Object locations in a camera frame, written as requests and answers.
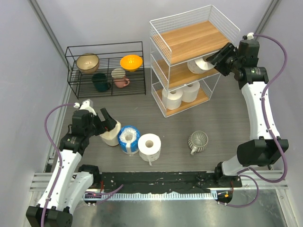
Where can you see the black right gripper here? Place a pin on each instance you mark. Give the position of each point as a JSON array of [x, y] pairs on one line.
[[218, 58]]

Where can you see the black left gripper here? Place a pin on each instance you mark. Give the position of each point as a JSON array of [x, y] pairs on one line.
[[109, 123]]

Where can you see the cream squashed paper towel roll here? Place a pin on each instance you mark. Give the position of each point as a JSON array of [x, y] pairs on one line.
[[111, 137]]

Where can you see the dotted white paper towel roll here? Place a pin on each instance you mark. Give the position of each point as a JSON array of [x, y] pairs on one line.
[[199, 66]]

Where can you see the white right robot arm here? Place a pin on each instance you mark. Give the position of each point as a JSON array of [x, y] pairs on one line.
[[265, 146]]

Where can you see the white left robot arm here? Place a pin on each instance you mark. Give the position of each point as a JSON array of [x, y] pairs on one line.
[[65, 189]]

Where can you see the blue wrapped paper towel roll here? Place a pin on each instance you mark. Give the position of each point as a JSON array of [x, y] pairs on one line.
[[128, 139]]

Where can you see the pink mug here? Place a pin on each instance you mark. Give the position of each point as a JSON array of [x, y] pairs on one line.
[[121, 82]]

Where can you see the dark green mug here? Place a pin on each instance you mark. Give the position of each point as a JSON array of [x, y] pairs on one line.
[[101, 82]]

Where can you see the cream round lid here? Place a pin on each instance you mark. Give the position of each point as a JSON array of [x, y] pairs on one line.
[[118, 73]]

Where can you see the beige ceramic bowl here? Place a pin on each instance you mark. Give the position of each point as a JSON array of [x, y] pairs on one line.
[[88, 63]]

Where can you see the orange bowl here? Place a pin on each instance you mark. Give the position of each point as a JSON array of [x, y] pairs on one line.
[[131, 62]]

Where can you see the grey ribbed mug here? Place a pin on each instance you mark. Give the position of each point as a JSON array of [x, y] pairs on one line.
[[197, 142]]

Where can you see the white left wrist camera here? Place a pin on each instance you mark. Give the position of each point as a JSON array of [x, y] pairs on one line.
[[85, 105]]

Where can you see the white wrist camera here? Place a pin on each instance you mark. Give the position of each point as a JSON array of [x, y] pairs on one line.
[[248, 36], [85, 105]]

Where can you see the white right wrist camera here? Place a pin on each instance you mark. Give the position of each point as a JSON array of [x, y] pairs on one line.
[[248, 36]]

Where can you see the white wire wooden shelf unit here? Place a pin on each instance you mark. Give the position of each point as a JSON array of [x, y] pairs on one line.
[[177, 39]]

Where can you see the black wire dish rack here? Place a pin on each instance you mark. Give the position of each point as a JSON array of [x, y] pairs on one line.
[[109, 59]]

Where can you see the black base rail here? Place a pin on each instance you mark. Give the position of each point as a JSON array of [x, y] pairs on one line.
[[167, 182]]

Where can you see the white cable duct strip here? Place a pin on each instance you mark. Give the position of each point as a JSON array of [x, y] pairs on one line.
[[163, 197]]

